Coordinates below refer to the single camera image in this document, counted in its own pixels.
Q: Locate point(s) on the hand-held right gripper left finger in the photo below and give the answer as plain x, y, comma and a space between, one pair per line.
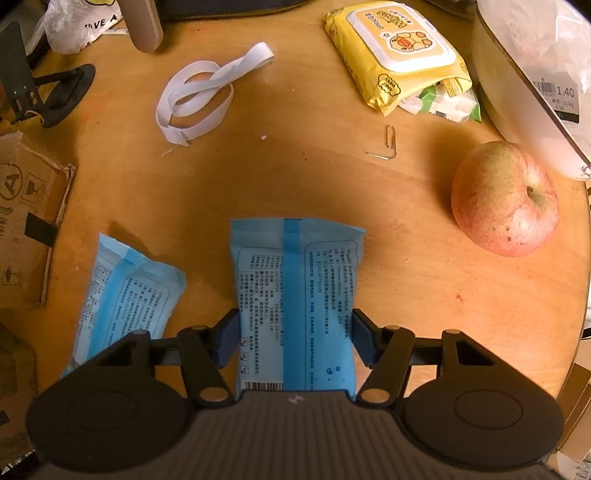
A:
228, 334

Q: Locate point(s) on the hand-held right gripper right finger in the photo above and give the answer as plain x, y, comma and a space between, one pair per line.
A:
363, 337

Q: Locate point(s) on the blue face mask packet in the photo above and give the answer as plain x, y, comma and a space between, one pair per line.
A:
124, 295
295, 286

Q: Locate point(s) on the wooden desktop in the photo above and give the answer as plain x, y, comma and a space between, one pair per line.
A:
300, 175

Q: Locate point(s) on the red yellow apple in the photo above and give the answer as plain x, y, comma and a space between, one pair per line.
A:
498, 203

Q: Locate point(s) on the bent metal paperclip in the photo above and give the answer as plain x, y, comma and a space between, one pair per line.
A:
395, 146

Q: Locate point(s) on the brown cardboard piece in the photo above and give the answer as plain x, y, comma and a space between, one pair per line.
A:
14, 369

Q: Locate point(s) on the green white tissue packet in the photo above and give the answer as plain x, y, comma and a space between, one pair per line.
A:
443, 105

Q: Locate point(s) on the taped cardboard box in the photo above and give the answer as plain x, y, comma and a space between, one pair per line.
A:
23, 194

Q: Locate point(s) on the white round container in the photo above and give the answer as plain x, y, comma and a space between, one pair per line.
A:
503, 106

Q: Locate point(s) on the white elastic band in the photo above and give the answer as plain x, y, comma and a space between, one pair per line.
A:
254, 56

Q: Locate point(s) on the yellow wet wipes pack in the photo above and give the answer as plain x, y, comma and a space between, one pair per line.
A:
397, 46

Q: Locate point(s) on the black phone stand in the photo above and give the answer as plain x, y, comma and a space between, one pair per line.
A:
69, 85

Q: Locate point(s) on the black rounded object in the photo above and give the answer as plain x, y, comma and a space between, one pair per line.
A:
231, 7

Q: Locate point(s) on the white plastic bag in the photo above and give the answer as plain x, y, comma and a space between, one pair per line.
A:
69, 32

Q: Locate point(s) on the clear plastic bag with label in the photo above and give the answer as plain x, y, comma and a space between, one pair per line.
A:
568, 41

